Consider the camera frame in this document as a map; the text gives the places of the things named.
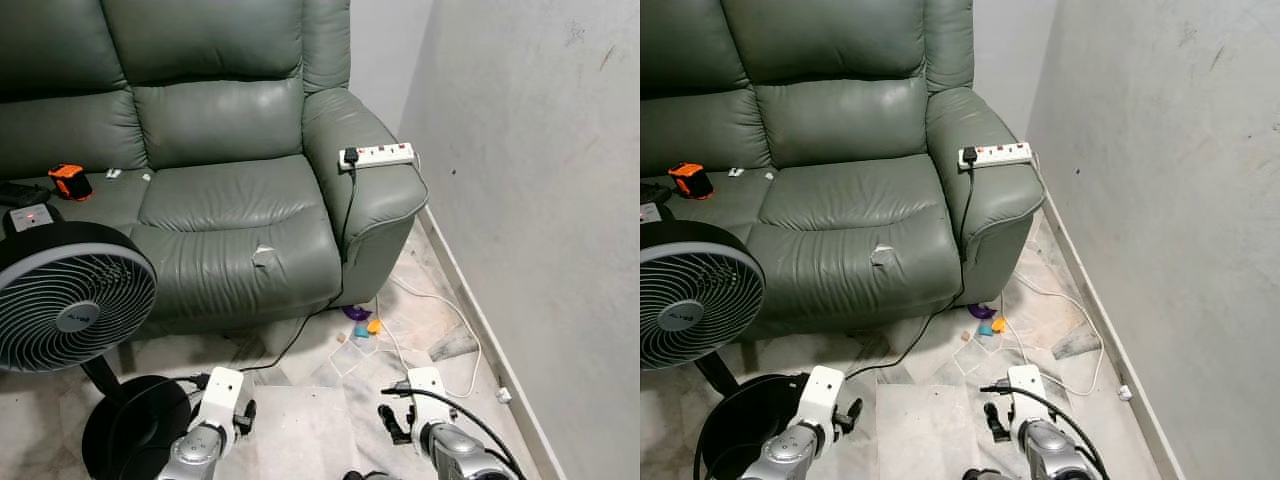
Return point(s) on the orange and black device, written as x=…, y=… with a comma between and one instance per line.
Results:
x=70, y=183
x=691, y=182

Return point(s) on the white power strip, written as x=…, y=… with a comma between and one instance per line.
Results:
x=1002, y=154
x=385, y=155

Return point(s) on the purple plastic item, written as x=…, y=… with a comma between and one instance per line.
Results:
x=982, y=312
x=357, y=314

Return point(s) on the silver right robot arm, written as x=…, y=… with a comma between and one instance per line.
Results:
x=1055, y=455
x=460, y=455

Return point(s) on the flat black object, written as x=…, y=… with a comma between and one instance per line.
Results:
x=22, y=193
x=654, y=192

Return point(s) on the dark robot foot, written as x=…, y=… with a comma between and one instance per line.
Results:
x=985, y=475
x=370, y=476

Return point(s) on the green leather sofa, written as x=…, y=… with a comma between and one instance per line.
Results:
x=230, y=220
x=850, y=220

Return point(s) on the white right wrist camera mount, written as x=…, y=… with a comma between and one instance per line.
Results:
x=428, y=392
x=1027, y=390

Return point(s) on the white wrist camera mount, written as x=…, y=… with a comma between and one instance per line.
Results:
x=1027, y=390
x=822, y=392
x=222, y=392
x=428, y=392

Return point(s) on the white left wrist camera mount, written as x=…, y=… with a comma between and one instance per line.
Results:
x=222, y=392
x=822, y=392

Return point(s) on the black standing fan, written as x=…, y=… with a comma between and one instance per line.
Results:
x=690, y=300
x=70, y=300

